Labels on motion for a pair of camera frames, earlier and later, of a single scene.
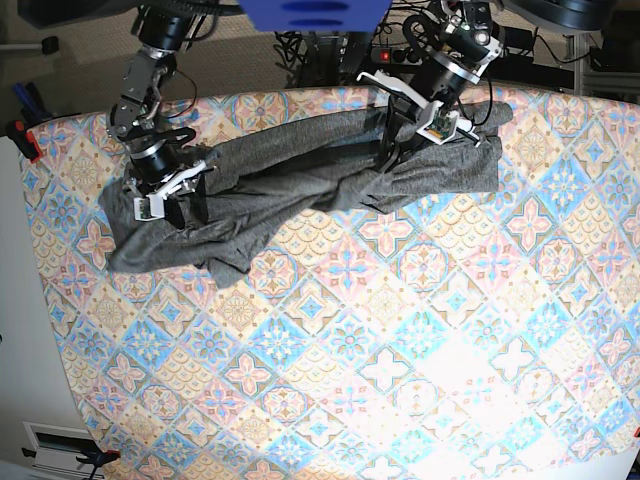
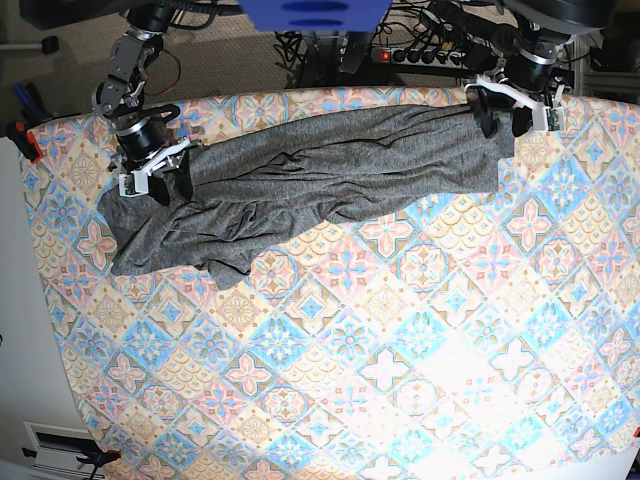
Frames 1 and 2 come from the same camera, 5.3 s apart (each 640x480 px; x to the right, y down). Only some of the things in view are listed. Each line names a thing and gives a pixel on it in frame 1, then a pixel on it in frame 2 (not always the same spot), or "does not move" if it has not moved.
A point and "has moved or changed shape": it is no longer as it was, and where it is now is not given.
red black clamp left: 24,139 does not move
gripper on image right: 438,88 to 526,80
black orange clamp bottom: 100,458 does not move
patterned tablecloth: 481,335 does not move
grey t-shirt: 289,181 has moved or changed shape
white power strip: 395,56 does not move
